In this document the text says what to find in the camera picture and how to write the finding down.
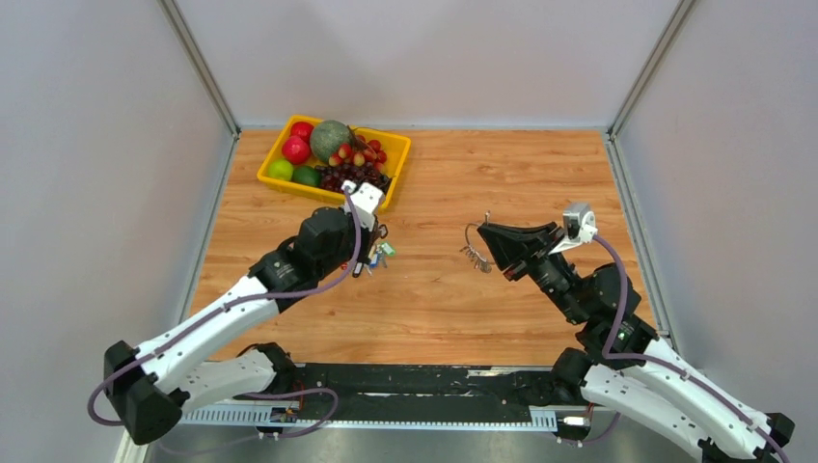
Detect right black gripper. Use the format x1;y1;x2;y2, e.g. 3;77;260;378
475;222;586;325

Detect large silver keyring with clips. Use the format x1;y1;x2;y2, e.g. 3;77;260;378
459;210;495;274

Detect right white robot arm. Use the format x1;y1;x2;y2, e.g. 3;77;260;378
477;215;795;462

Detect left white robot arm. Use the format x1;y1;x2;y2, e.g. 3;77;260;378
88;198;379;445

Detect pile of coloured tagged keys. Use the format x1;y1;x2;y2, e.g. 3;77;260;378
350;240;395;278

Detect purple grape bunch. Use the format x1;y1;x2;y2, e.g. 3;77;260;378
315;163;392;207

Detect dark green lime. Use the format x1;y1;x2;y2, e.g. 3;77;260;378
291;165;322;188

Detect red lychee cluster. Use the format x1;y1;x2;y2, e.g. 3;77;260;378
327;135;388;173

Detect yellow plastic tray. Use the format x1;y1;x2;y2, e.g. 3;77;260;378
257;115;411;209

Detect green melon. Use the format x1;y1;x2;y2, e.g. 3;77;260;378
310;120;353;163

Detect light green lime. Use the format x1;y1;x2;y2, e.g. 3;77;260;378
266;158;295;181

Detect red apple front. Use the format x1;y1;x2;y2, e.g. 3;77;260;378
282;135;313;165

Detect red apple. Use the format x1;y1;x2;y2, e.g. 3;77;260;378
282;135;313;165
289;121;314;144

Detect red apple back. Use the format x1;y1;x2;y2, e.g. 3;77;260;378
289;121;314;144

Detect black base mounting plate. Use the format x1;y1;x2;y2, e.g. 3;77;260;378
232;363;614;442

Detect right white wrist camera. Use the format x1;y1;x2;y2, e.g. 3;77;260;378
549;203;598;255

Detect aluminium frame rail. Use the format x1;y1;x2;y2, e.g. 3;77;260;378
121;361;641;432

